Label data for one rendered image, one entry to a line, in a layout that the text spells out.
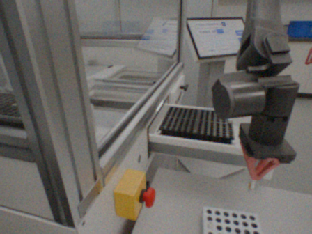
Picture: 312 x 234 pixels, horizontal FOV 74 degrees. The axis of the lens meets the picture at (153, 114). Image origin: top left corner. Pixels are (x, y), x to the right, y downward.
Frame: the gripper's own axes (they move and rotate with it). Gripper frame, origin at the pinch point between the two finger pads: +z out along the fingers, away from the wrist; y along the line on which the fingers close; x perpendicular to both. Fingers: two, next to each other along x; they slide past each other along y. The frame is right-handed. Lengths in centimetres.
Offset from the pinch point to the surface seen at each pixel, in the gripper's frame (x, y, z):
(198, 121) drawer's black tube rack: -8.6, -26.7, 2.7
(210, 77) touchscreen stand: 10, -118, 16
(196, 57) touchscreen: -3, -101, -3
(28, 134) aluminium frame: -32.9, 15.1, -18.4
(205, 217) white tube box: -9.2, 1.5, 12.2
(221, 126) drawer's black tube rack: -1.8, -24.0, 2.8
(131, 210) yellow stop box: -24.6, 6.7, 4.5
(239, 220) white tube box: -1.5, 1.5, 12.3
